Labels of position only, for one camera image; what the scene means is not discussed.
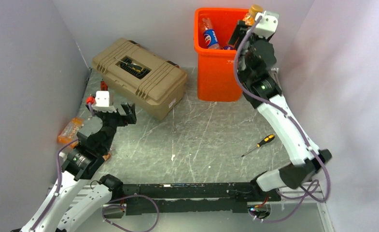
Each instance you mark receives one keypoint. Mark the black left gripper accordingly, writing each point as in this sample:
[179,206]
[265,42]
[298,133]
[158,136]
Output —
[123,120]

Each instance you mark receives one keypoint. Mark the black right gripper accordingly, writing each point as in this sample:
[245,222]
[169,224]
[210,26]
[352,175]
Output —
[238,33]

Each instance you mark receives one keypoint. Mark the pepsi bottle large blue label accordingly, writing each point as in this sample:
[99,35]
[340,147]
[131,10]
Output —
[228,47]

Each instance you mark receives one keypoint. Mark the large orange bottle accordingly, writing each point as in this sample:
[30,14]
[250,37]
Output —
[68,134]

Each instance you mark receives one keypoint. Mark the orange label bottle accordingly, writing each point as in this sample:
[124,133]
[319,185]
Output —
[107,156]

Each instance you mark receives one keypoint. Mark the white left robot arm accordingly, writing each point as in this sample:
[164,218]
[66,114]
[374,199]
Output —
[94,140]

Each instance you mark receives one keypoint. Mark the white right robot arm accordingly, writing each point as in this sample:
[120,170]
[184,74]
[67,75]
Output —
[264,94]

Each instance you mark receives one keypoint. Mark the orange plastic bin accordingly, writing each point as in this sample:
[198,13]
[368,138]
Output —
[215,76]

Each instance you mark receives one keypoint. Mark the tan plastic toolbox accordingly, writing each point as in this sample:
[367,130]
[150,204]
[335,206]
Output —
[157,93]

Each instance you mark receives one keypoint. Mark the screwdriver in toolbox lid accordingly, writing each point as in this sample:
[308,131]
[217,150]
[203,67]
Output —
[133,68]

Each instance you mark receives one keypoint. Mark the yellow black screwdriver on table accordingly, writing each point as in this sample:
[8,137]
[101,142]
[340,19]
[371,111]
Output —
[264,141]

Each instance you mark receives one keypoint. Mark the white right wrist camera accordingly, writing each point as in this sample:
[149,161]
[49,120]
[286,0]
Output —
[267,24]

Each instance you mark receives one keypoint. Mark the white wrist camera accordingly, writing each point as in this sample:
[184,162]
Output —
[101,101]
[267,24]

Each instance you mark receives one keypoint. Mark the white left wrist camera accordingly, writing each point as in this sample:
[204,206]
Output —
[101,101]

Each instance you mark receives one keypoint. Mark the red handled pliers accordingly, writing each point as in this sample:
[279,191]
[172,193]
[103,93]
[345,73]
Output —
[103,86]

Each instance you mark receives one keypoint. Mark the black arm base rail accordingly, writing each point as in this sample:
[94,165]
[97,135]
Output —
[236,197]

